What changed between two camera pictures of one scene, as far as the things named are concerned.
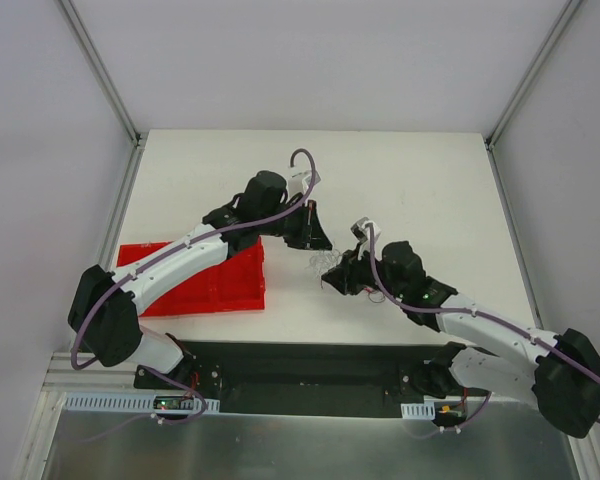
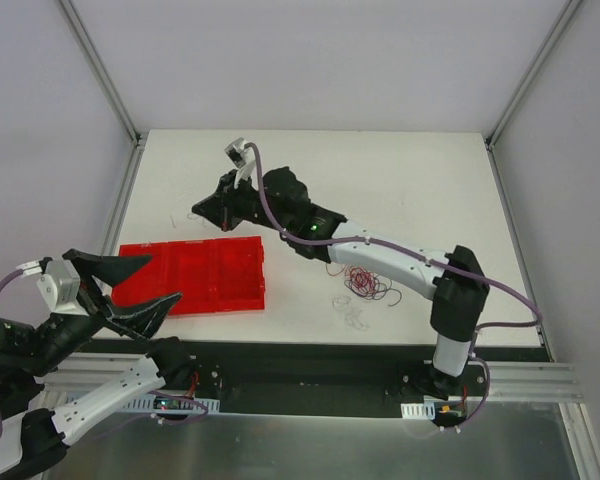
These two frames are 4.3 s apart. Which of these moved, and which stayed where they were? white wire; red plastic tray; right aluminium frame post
Moved: white wire
Stayed: red plastic tray; right aluminium frame post
